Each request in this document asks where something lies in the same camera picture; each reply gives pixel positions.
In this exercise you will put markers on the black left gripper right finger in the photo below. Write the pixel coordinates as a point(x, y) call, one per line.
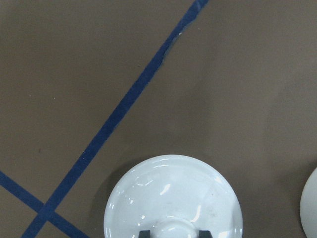
point(205, 234)

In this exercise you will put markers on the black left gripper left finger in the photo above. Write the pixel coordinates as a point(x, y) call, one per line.
point(144, 234)

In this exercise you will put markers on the white cup lid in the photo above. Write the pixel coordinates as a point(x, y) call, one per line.
point(173, 196)

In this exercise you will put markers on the white enamel cup blue rim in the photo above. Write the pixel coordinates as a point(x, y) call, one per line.
point(308, 206)

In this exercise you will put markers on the brown paper table cover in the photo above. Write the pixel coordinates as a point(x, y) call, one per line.
point(237, 90)

